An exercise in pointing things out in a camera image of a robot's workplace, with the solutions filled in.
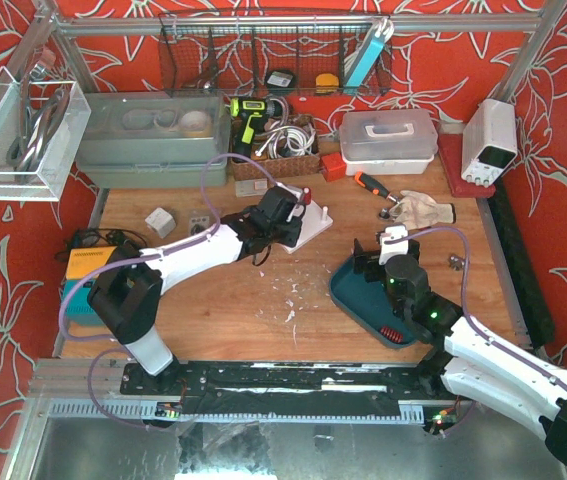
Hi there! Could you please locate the red spring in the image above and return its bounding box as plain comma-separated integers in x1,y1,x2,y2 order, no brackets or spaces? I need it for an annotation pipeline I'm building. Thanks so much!
302,187,312,205
379,326,404,345

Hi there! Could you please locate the grey timer controller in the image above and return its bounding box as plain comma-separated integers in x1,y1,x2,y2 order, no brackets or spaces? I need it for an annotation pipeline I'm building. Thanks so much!
188,215,210,236

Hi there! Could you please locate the beige work glove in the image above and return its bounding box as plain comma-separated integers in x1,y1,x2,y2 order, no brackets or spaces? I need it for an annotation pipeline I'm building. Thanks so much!
390,190,456,231

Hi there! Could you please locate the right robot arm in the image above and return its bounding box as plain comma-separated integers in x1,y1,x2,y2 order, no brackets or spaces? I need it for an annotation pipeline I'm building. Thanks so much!
353,240,567,467

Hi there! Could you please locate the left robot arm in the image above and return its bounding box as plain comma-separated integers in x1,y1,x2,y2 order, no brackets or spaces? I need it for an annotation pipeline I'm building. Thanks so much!
88,183,311,377

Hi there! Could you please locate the small card packet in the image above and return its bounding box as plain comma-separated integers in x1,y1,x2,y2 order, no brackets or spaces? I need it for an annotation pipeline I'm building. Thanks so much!
235,179,269,197

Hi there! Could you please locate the teal plastic tray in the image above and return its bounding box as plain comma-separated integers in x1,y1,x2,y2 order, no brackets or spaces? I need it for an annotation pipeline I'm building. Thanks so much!
329,255,416,349

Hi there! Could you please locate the white peg board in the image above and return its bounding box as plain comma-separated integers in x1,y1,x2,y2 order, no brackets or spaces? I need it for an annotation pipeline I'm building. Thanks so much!
283,201,333,254

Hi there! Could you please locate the small metal hardware pile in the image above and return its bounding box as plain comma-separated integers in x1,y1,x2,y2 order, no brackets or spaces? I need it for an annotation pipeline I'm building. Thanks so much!
448,254,466,271

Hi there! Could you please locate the red small box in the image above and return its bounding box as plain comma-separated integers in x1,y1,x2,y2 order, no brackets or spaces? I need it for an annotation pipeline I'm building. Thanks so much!
320,152,347,182

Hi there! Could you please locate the white power adapter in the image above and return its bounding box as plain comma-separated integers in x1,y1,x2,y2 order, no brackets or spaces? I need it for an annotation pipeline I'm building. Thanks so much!
145,207,176,239

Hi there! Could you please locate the red book under supply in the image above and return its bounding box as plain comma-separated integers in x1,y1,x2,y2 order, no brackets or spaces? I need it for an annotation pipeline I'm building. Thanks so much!
436,132,497,199

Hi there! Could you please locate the grey plastic toolbox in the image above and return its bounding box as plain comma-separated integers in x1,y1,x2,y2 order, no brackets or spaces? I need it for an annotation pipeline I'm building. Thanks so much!
75,92,231,189

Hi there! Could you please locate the black tape measure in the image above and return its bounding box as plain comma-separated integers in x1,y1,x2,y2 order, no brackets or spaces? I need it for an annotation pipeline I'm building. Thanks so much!
264,69,297,96

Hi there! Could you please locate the yellow tape measure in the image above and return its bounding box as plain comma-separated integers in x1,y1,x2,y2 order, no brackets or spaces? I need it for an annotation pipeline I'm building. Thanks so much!
315,72,340,96

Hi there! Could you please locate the white power supply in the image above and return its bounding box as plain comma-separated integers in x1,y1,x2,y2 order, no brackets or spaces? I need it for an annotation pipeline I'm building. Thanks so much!
460,99,517,188

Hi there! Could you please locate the orange teal device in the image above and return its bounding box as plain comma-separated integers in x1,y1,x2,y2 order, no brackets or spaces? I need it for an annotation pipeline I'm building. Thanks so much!
62,246,115,327

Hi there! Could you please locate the blue white case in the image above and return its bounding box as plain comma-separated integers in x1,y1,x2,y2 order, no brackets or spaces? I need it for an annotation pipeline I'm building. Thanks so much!
343,17,395,94

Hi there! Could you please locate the clear acrylic bin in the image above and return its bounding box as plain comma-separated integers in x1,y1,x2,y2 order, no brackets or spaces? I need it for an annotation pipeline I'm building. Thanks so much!
0,68,91,202

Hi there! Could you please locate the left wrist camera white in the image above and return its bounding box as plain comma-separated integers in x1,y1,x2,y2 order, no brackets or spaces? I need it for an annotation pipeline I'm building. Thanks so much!
276,182,306,222

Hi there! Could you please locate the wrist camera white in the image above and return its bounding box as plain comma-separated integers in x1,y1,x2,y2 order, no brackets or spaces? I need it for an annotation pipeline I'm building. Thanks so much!
276,182,306,222
378,223,409,266

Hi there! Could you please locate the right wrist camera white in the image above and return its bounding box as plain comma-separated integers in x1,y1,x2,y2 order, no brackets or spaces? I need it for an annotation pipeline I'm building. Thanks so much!
378,223,409,266

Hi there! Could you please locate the orange handled screwdriver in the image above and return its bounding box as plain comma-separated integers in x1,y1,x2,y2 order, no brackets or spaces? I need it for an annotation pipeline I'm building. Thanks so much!
354,171,401,204

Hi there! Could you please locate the wicker basket with cables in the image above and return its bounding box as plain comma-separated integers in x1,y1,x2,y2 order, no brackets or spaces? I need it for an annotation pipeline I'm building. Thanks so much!
251,114,320,178

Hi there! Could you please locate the green cordless drill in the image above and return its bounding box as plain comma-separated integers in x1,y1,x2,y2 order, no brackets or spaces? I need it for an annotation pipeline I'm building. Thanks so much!
229,97,286,157

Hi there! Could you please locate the white handled storage box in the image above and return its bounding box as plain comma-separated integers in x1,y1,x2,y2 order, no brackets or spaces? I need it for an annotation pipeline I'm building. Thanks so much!
339,109,438,176

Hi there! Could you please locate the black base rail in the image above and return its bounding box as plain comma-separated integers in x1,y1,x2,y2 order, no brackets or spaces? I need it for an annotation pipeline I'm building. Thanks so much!
120,361,456,418

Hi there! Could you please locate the black wire basket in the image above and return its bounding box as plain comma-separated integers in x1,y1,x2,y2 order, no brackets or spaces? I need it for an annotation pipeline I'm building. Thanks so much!
158,8,392,97

